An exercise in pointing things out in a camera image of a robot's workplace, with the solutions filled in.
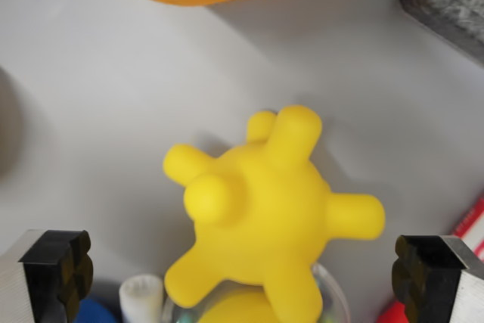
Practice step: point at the black silver gripper right finger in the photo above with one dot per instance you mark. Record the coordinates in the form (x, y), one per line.
(431, 277)

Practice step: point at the black silver gripper left finger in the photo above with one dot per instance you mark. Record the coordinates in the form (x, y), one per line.
(45, 274)

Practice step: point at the yellow knobby rubber toy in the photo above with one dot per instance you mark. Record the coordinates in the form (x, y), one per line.
(264, 209)

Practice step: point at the blue foam ball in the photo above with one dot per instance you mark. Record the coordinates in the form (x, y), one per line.
(94, 313)

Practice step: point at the red dry erase marker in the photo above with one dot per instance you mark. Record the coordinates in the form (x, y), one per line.
(470, 221)

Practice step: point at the blue dry erase marker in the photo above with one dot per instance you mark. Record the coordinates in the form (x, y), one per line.
(140, 296)

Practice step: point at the yellow foam ball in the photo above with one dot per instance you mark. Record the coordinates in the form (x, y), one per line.
(234, 309)

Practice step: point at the gray felt eraser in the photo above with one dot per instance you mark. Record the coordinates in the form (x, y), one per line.
(453, 5)

